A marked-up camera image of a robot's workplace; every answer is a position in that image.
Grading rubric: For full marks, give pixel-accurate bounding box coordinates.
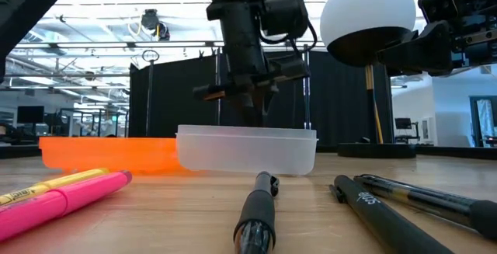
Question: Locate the black partition screen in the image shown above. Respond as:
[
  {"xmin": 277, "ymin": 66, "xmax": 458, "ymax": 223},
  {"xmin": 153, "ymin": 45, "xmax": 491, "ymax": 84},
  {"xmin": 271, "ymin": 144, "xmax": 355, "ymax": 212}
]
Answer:
[{"xmin": 129, "ymin": 50, "xmax": 393, "ymax": 148}]

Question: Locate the black monitor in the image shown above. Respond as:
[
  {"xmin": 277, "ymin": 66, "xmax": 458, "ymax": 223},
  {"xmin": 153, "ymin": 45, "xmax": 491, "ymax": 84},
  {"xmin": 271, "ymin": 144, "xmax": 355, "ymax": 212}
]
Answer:
[{"xmin": 16, "ymin": 105, "xmax": 45, "ymax": 125}]

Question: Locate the dark framed door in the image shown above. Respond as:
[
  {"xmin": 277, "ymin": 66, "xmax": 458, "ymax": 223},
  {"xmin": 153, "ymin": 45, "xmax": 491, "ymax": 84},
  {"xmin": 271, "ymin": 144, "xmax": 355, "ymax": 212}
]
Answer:
[{"xmin": 468, "ymin": 95, "xmax": 497, "ymax": 148}]

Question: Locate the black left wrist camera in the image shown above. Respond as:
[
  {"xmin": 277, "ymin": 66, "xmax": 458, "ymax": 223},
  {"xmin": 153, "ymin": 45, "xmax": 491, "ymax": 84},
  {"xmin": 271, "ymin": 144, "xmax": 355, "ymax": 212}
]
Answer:
[{"xmin": 262, "ymin": 0, "xmax": 311, "ymax": 40}]

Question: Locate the black left wrist camera cable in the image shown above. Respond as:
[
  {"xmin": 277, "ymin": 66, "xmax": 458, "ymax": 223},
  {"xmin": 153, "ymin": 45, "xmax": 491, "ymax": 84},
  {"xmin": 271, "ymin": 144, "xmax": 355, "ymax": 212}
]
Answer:
[{"xmin": 259, "ymin": 19, "xmax": 318, "ymax": 53}]

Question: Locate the silver metal pole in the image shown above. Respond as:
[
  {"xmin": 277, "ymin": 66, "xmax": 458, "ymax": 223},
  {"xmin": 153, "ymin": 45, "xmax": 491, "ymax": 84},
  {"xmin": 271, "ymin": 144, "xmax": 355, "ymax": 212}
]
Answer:
[
  {"xmin": 215, "ymin": 47, "xmax": 222, "ymax": 126},
  {"xmin": 302, "ymin": 43, "xmax": 311, "ymax": 130}
]

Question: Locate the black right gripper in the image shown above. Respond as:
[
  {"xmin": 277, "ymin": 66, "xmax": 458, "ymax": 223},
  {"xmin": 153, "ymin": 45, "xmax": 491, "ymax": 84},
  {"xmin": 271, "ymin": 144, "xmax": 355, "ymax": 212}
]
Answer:
[{"xmin": 377, "ymin": 7, "xmax": 497, "ymax": 77}]

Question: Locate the black pen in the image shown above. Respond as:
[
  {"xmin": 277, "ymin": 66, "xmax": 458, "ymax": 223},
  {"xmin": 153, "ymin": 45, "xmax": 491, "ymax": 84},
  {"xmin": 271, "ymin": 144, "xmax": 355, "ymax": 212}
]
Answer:
[
  {"xmin": 353, "ymin": 173, "xmax": 497, "ymax": 242},
  {"xmin": 232, "ymin": 171, "xmax": 280, "ymax": 254},
  {"xmin": 328, "ymin": 174, "xmax": 455, "ymax": 254}
]

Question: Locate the orange perforated box lid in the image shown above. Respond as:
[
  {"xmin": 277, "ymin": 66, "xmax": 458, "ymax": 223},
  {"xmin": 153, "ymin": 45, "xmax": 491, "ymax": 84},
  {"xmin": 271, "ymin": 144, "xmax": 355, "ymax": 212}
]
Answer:
[{"xmin": 38, "ymin": 136, "xmax": 183, "ymax": 176}]

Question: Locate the yellow highlighter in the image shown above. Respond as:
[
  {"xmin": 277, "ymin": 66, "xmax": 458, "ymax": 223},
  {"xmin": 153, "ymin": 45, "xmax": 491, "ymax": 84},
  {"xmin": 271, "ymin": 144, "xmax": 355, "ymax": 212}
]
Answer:
[{"xmin": 0, "ymin": 167, "xmax": 109, "ymax": 207}]

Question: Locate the clear plastic supply box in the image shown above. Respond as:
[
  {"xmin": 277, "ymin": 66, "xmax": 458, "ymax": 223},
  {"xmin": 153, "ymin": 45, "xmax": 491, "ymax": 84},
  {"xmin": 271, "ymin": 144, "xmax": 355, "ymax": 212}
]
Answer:
[{"xmin": 176, "ymin": 124, "xmax": 318, "ymax": 176}]

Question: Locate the pink highlighter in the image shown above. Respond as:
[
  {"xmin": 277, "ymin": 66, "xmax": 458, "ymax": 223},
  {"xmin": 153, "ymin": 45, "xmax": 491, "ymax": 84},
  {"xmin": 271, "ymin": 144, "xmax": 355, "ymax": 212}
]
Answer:
[{"xmin": 0, "ymin": 170, "xmax": 133, "ymax": 243}]

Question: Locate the black aluminium rig frame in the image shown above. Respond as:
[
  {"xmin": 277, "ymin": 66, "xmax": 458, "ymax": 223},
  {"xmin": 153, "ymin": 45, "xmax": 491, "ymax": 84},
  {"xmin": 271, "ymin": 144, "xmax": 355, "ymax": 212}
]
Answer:
[{"xmin": 0, "ymin": 143, "xmax": 497, "ymax": 160}]

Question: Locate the white globe lamp shade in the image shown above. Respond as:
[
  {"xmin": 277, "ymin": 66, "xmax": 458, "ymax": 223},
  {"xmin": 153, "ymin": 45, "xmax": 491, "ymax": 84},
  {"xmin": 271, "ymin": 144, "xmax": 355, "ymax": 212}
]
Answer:
[{"xmin": 319, "ymin": 0, "xmax": 417, "ymax": 68}]

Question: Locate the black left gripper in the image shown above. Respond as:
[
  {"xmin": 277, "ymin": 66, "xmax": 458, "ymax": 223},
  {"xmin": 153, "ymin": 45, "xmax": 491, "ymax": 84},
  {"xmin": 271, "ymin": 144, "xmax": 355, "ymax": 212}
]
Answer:
[{"xmin": 193, "ymin": 0, "xmax": 311, "ymax": 127}]

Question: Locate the black ceiling device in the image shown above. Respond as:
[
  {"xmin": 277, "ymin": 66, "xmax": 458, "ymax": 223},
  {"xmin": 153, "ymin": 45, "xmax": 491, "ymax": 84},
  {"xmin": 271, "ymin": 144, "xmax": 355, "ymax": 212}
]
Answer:
[{"xmin": 140, "ymin": 8, "xmax": 171, "ymax": 41}]

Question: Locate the yellow cable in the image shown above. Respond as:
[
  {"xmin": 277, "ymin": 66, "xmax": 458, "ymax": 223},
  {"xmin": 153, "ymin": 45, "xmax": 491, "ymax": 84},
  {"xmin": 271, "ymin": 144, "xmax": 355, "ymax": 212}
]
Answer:
[{"xmin": 372, "ymin": 90, "xmax": 385, "ymax": 144}]

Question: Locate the black ring-top stand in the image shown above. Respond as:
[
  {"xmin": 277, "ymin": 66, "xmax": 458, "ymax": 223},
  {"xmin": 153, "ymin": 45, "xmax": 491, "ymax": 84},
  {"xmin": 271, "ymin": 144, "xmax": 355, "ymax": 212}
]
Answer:
[{"xmin": 141, "ymin": 49, "xmax": 160, "ymax": 137}]

